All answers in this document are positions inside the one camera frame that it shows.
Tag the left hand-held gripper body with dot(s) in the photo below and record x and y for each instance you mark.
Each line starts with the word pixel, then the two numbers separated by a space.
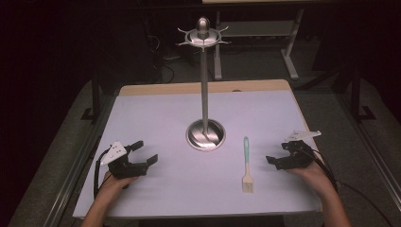
pixel 126 168

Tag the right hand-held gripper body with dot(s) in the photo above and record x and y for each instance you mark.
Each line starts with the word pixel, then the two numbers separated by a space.
pixel 294 156

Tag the person's left hand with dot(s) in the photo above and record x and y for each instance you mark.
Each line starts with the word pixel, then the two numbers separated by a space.
pixel 117 184

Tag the person's right hand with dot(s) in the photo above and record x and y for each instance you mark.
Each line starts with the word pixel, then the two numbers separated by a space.
pixel 312 173

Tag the white table mat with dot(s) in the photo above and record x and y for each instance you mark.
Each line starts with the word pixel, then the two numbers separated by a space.
pixel 176 176

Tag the black metal stand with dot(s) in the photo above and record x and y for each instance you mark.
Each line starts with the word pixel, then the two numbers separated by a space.
pixel 356 94
pixel 95 94

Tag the metal utensil hanging stand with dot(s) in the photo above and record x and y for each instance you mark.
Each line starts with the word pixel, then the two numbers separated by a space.
pixel 205 94

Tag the aluminium frame rail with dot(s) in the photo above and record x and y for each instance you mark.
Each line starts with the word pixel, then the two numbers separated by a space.
pixel 78 164
pixel 375 148

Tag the white metal desk frame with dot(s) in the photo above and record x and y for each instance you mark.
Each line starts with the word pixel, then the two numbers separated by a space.
pixel 261 30

